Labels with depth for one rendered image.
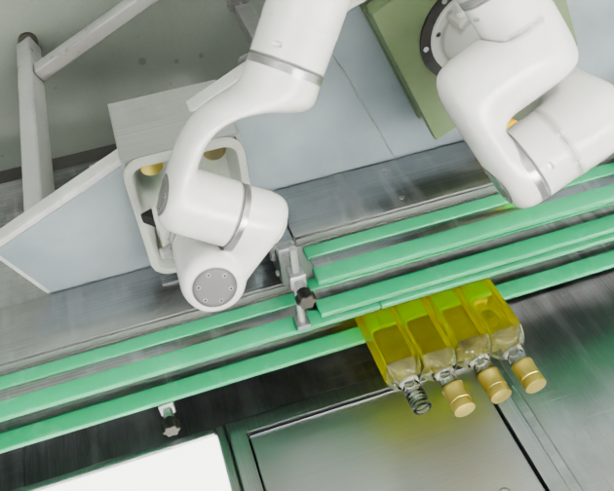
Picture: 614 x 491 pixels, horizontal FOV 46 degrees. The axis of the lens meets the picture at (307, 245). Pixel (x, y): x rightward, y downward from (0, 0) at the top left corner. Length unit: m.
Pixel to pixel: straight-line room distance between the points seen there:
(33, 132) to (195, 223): 0.75
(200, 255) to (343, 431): 0.53
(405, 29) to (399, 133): 0.25
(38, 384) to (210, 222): 0.52
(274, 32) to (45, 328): 0.67
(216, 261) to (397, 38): 0.44
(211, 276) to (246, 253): 0.04
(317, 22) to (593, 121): 0.33
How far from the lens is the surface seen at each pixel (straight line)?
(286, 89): 0.76
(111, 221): 1.21
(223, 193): 0.78
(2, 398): 1.21
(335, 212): 1.17
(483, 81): 0.83
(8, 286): 1.66
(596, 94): 0.89
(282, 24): 0.77
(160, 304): 1.21
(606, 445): 1.32
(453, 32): 1.06
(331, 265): 1.11
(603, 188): 1.28
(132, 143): 1.07
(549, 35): 0.85
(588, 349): 1.43
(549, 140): 0.87
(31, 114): 1.53
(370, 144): 1.24
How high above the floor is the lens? 1.68
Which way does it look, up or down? 44 degrees down
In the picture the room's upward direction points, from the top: 155 degrees clockwise
